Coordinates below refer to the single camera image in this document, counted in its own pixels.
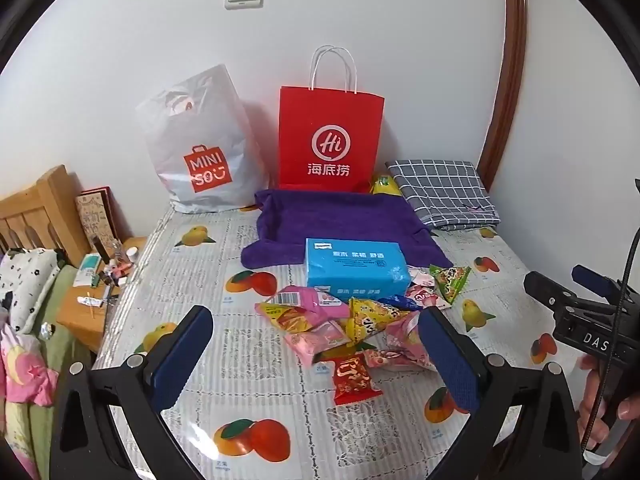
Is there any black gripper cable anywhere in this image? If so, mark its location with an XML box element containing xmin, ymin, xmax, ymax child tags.
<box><xmin>580</xmin><ymin>227</ymin><xmax>640</xmax><ymax>456</ymax></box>

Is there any white plastic shopping bag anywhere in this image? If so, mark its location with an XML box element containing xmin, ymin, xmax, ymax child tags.
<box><xmin>135</xmin><ymin>64</ymin><xmax>271</xmax><ymax>215</ymax></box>

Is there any brown wooden door frame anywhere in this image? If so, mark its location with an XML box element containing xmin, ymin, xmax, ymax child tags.
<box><xmin>475</xmin><ymin>0</ymin><xmax>528</xmax><ymax>196</ymax></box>

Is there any yellow green snack packet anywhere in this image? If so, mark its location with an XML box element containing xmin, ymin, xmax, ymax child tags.
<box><xmin>369</xmin><ymin>174</ymin><xmax>403</xmax><ymax>197</ymax></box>

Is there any white dotted pillow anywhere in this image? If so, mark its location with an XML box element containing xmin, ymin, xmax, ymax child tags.
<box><xmin>0</xmin><ymin>247</ymin><xmax>68</xmax><ymax>333</ymax></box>

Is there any teal small box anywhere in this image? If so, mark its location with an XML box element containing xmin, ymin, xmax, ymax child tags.
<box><xmin>72</xmin><ymin>254</ymin><xmax>103</xmax><ymax>288</ymax></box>

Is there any red paper bag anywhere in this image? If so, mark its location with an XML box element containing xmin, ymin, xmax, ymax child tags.
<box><xmin>278</xmin><ymin>46</ymin><xmax>386</xmax><ymax>193</ymax></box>

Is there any purple towel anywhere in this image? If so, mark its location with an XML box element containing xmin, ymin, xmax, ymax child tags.
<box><xmin>241</xmin><ymin>187</ymin><xmax>453</xmax><ymax>273</ymax></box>

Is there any blue tissue pack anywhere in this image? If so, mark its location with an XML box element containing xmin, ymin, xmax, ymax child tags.
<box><xmin>304</xmin><ymin>237</ymin><xmax>413</xmax><ymax>303</ymax></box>

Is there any blue candy wrapper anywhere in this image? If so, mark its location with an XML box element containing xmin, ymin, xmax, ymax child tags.
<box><xmin>377</xmin><ymin>296</ymin><xmax>423</xmax><ymax>313</ymax></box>

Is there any grey checked folded cloth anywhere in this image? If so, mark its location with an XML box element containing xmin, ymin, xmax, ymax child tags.
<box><xmin>385</xmin><ymin>159</ymin><xmax>501</xmax><ymax>232</ymax></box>

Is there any wooden bed headboard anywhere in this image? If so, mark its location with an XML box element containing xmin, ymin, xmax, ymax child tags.
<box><xmin>0</xmin><ymin>164</ymin><xmax>93</xmax><ymax>268</ymax></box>

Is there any patterned book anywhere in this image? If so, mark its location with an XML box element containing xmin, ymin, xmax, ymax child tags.
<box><xmin>75</xmin><ymin>186</ymin><xmax>121</xmax><ymax>256</ymax></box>

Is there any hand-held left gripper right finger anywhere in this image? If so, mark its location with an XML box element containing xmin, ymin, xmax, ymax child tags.
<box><xmin>417</xmin><ymin>305</ymin><xmax>585</xmax><ymax>480</ymax></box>

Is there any yellow red snack packet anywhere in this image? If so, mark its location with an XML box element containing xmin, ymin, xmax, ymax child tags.
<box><xmin>255</xmin><ymin>301</ymin><xmax>321</xmax><ymax>336</ymax></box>

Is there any green bedsheet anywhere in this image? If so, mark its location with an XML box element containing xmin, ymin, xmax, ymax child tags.
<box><xmin>0</xmin><ymin>262</ymin><xmax>93</xmax><ymax>480</ymax></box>

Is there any pink peach snack packet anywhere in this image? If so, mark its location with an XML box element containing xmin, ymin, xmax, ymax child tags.
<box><xmin>285</xmin><ymin>319</ymin><xmax>353</xmax><ymax>366</ymax></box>

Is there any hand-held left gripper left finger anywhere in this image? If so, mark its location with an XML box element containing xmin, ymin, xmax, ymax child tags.
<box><xmin>49</xmin><ymin>305</ymin><xmax>215</xmax><ymax>480</ymax></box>

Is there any pink bear snack packet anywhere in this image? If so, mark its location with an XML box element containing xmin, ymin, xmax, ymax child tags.
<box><xmin>404</xmin><ymin>267</ymin><xmax>451</xmax><ymax>311</ymax></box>

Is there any wooden nightstand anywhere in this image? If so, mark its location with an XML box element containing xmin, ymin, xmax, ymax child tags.
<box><xmin>55</xmin><ymin>236</ymin><xmax>148</xmax><ymax>353</ymax></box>

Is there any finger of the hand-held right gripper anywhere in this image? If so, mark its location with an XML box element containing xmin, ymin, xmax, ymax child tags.
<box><xmin>571</xmin><ymin>264</ymin><xmax>627</xmax><ymax>302</ymax></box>
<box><xmin>523</xmin><ymin>270</ymin><xmax>577</xmax><ymax>312</ymax></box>

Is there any fruit print tablecloth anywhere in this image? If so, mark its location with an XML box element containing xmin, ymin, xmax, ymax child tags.
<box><xmin>92</xmin><ymin>200</ymin><xmax>586</xmax><ymax>480</ymax></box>

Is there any person's right hand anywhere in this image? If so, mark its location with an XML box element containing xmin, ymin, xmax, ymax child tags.
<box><xmin>576</xmin><ymin>354</ymin><xmax>640</xmax><ymax>453</ymax></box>

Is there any green triangular snack packet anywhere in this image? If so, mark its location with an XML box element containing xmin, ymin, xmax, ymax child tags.
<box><xmin>429</xmin><ymin>264</ymin><xmax>472</xmax><ymax>306</ymax></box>

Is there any pink star cloth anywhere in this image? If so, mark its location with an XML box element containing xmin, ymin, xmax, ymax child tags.
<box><xmin>0</xmin><ymin>330</ymin><xmax>60</xmax><ymax>407</ymax></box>

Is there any pink crinkled snack packet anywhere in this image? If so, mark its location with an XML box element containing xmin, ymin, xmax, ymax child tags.
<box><xmin>385</xmin><ymin>310</ymin><xmax>438</xmax><ymax>373</ymax></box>

